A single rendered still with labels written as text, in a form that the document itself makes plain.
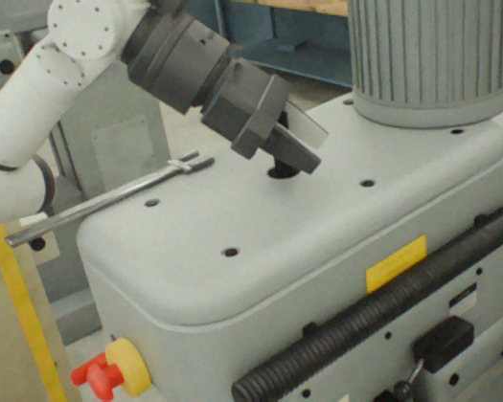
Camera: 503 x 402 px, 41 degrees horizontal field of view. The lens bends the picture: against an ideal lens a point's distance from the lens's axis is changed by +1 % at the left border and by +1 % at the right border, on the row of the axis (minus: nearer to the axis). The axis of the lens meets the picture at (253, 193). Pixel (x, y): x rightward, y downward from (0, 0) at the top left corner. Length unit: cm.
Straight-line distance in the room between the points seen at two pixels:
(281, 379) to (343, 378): 15
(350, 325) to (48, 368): 229
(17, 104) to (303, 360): 39
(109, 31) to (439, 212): 38
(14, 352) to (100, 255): 211
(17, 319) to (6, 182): 193
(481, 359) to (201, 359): 46
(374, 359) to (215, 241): 24
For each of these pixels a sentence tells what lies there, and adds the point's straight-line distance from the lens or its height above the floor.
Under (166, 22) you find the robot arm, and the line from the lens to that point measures 67.
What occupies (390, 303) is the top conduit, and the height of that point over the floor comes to 180.
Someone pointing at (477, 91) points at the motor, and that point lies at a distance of 81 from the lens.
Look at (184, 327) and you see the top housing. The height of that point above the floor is 185.
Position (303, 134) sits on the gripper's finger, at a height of 193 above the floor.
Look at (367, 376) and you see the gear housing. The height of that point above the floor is 168.
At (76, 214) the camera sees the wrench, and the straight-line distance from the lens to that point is 73.
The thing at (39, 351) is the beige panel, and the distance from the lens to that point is 281.
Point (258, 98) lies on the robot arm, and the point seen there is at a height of 199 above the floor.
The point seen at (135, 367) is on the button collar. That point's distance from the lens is 69.
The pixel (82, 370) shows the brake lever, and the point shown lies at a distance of 82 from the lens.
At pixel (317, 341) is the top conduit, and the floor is 181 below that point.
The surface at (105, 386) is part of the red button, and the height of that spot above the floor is 177.
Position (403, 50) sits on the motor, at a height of 198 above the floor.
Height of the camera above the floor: 222
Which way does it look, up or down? 28 degrees down
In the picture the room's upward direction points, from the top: 9 degrees counter-clockwise
